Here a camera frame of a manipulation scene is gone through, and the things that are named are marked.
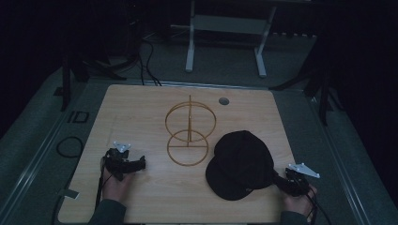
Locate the person's left hand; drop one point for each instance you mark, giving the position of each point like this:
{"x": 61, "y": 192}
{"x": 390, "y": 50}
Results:
{"x": 115, "y": 187}

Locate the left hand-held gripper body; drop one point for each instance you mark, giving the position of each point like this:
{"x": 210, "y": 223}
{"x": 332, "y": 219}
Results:
{"x": 116, "y": 162}

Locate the black baseball cap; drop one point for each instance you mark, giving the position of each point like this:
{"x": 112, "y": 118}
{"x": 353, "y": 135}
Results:
{"x": 241, "y": 165}

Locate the white metal table frame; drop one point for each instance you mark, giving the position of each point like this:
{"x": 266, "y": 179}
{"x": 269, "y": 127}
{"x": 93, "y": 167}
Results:
{"x": 228, "y": 24}

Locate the person's right hand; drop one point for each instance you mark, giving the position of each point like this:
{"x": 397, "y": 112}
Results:
{"x": 299, "y": 203}

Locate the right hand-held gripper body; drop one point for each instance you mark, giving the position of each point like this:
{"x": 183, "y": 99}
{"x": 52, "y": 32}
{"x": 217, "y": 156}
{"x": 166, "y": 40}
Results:
{"x": 299, "y": 182}

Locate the black tripod stand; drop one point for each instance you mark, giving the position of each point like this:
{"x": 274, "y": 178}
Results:
{"x": 324, "y": 93}
{"x": 67, "y": 81}

